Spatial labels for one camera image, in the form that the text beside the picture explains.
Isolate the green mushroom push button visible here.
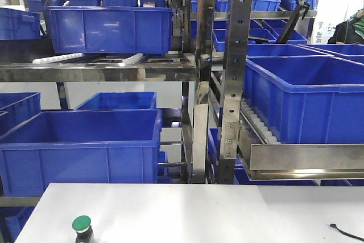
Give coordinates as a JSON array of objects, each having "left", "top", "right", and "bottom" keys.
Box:
[{"left": 72, "top": 215, "right": 95, "bottom": 243}]

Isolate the stainless steel rack left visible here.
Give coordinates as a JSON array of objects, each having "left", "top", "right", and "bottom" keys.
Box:
[{"left": 1, "top": 0, "right": 214, "bottom": 183}]

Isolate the stainless steel rack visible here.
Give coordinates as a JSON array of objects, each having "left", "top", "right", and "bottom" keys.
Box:
[
  {"left": 215, "top": 0, "right": 363, "bottom": 184},
  {"left": 1, "top": 0, "right": 214, "bottom": 183}
]

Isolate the blue bin behind lower left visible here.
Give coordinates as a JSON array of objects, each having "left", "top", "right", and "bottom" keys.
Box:
[{"left": 74, "top": 92, "right": 157, "bottom": 110}]

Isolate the blue bin behind right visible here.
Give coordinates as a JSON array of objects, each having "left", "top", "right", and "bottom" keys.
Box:
[{"left": 247, "top": 44, "right": 330, "bottom": 57}]

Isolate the white roller track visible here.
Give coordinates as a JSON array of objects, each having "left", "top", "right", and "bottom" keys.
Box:
[{"left": 241, "top": 98, "right": 281, "bottom": 145}]

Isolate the stainless steel rack right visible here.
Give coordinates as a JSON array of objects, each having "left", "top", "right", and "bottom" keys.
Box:
[{"left": 215, "top": 0, "right": 363, "bottom": 184}]

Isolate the large blue bin lower left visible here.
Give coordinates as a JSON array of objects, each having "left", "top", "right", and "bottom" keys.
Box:
[{"left": 1, "top": 109, "right": 162, "bottom": 197}]

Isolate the large blue bin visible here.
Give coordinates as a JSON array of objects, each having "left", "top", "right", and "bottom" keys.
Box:
[
  {"left": 243, "top": 56, "right": 363, "bottom": 144},
  {"left": 1, "top": 109, "right": 162, "bottom": 197}
]

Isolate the blue bin upper shelf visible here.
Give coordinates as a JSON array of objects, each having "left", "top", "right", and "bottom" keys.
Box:
[{"left": 46, "top": 6, "right": 173, "bottom": 55}]

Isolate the large blue bin right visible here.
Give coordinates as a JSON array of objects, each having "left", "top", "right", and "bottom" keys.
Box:
[{"left": 243, "top": 56, "right": 363, "bottom": 144}]

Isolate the blue bin far left lower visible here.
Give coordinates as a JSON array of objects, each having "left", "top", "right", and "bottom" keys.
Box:
[{"left": 1, "top": 92, "right": 41, "bottom": 135}]

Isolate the person in dark jacket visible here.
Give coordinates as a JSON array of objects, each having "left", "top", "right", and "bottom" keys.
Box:
[{"left": 328, "top": 9, "right": 363, "bottom": 45}]

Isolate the blue bin far left upper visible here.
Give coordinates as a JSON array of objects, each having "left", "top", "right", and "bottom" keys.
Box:
[{"left": 1, "top": 7, "right": 40, "bottom": 40}]

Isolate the black cable on table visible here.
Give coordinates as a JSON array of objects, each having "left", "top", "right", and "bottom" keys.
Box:
[{"left": 329, "top": 223, "right": 364, "bottom": 241}]

